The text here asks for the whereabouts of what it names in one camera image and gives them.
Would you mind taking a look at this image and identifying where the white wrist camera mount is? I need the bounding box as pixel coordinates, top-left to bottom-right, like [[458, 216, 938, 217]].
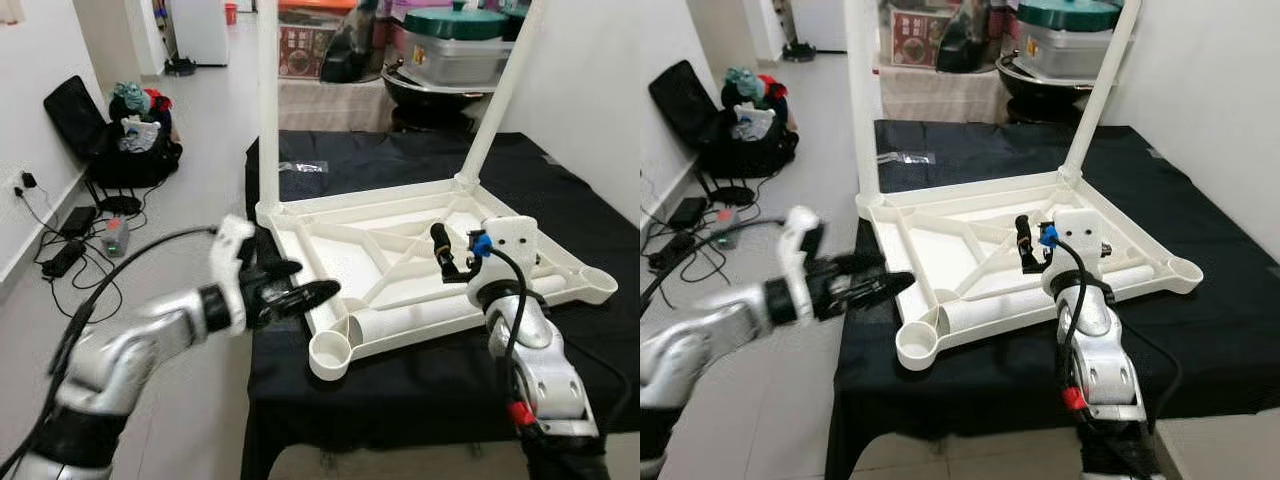
[[208, 213, 259, 336], [1040, 208, 1106, 296], [775, 205, 826, 321], [465, 215, 541, 311]]

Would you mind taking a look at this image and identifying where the white plastic wrapper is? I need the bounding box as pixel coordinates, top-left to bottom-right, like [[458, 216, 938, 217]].
[[733, 105, 779, 141], [120, 118, 163, 153]]

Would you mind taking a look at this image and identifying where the black wok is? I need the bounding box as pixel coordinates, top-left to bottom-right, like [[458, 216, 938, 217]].
[[382, 65, 491, 131], [997, 55, 1096, 123]]

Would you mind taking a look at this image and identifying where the clear plastic storage container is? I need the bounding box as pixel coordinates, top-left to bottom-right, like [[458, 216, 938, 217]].
[[400, 35, 513, 86], [1015, 25, 1119, 79]]

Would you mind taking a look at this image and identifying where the white cabinet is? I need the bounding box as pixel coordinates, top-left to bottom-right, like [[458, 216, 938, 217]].
[[168, 0, 229, 66], [790, 0, 846, 53]]

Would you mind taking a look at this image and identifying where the black floor cable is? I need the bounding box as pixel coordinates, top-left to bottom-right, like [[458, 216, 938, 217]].
[[15, 185, 151, 321], [640, 180, 761, 291]]

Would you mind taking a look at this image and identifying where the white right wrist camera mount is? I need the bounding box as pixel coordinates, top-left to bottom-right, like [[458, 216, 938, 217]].
[[1040, 208, 1106, 296], [465, 215, 541, 311]]

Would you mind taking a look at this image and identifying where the black plastic bag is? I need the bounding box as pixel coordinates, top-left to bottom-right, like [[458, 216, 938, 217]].
[[938, 0, 999, 73], [320, 0, 386, 84]]

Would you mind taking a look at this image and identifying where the black tablecloth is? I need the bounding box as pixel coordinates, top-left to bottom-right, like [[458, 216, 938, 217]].
[[240, 130, 641, 480], [825, 120, 1280, 480]]

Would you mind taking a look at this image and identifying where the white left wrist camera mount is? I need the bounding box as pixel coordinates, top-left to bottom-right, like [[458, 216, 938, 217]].
[[775, 205, 826, 321], [208, 213, 259, 336]]

